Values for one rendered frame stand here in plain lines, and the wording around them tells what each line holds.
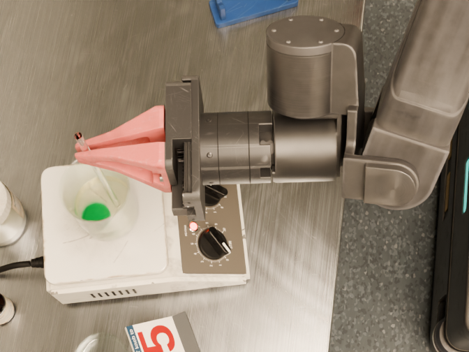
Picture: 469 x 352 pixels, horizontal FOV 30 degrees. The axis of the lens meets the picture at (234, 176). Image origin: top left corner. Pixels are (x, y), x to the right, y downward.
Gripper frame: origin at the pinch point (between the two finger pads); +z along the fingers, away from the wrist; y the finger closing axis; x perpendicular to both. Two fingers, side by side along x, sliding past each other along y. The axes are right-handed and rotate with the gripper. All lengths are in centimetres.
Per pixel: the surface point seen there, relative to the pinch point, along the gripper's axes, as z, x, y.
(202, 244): -7.8, 20.3, 2.6
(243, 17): -12.6, 25.0, -25.2
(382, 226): -38, 101, -20
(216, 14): -9.4, 25.0, -25.7
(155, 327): -2.7, 24.1, 10.2
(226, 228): -10.2, 22.2, 0.5
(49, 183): 7.1, 17.3, -3.3
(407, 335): -41, 101, 1
